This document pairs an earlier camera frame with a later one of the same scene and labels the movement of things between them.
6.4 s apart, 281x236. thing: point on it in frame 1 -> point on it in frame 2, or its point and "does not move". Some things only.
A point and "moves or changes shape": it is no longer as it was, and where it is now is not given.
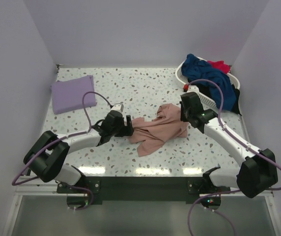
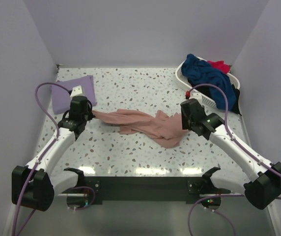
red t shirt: [220, 65] does not move
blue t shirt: [194, 69] does not move
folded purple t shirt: [67, 95] does not move
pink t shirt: [154, 132] moves or changes shape
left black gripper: [126, 130] -> [90, 115]
